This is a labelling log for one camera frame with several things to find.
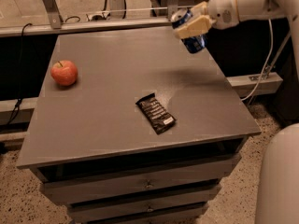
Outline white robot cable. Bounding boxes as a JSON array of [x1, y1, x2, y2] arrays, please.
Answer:
[[241, 18, 275, 103]]

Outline black snack bar wrapper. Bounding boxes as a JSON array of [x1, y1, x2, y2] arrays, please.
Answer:
[[135, 93, 176, 134]]

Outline grey drawer cabinet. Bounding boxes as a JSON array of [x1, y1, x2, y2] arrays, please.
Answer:
[[17, 27, 260, 224]]

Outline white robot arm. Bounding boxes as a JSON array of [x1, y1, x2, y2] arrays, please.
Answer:
[[174, 0, 299, 224]]

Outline black cable on left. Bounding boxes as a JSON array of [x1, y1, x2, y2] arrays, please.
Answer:
[[6, 22, 34, 126]]

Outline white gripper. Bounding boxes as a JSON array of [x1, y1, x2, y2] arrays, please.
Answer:
[[174, 0, 239, 39]]

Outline grey metal railing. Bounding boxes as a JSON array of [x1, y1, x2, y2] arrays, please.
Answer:
[[0, 0, 288, 37]]

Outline blue pepsi can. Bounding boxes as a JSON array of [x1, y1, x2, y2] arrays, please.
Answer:
[[170, 8, 206, 54]]

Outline red apple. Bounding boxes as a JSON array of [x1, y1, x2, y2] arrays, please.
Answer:
[[50, 60, 78, 86]]

